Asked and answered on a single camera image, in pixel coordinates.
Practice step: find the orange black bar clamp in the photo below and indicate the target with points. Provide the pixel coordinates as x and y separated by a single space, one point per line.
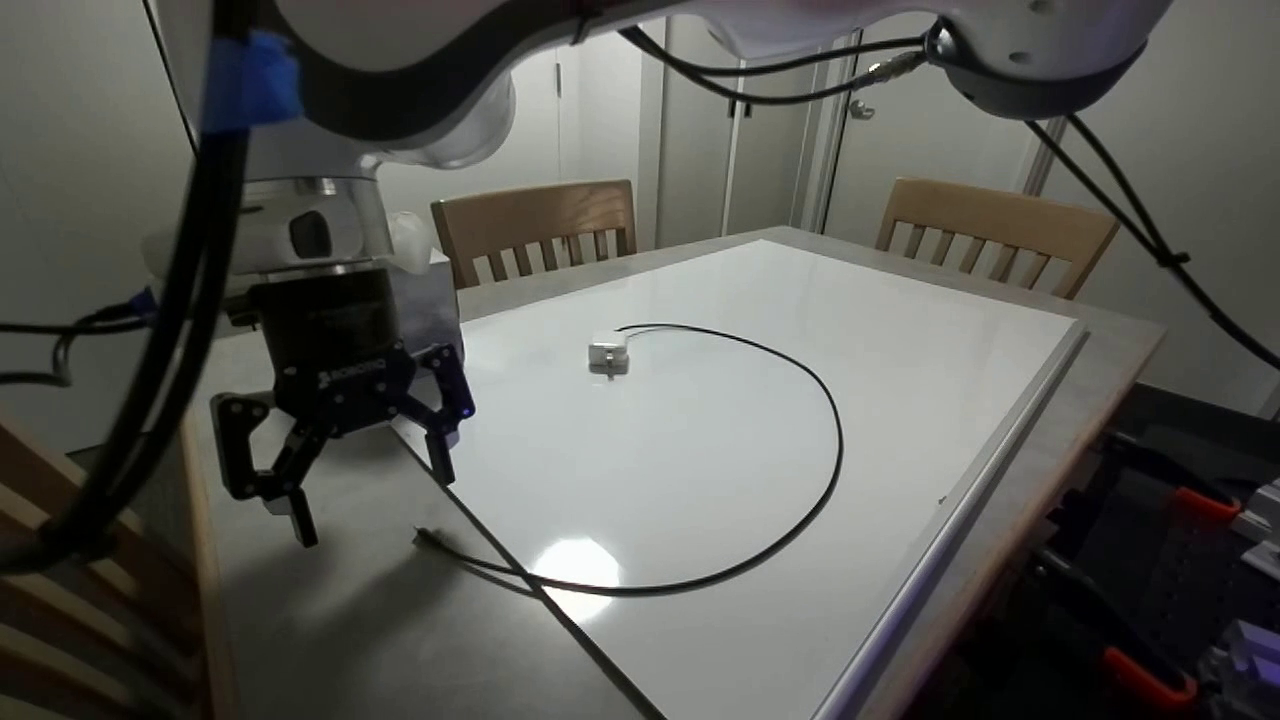
1144 676
1205 506

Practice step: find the white closet door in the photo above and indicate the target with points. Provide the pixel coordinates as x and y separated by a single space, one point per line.
693 161
783 161

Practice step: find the white whiteboard with metal rail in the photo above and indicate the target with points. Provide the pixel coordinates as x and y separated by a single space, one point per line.
744 442

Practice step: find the short aluminium extrusion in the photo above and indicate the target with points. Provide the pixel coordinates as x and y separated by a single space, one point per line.
1240 673

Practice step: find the wooden slat back chair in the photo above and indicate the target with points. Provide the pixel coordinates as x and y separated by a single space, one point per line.
66 625
1001 220
534 214

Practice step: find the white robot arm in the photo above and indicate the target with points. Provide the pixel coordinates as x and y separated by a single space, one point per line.
1052 44

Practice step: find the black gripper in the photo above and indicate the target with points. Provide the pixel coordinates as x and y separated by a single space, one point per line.
324 334

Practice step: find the white charger adapter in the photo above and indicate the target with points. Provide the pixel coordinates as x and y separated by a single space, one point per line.
609 356

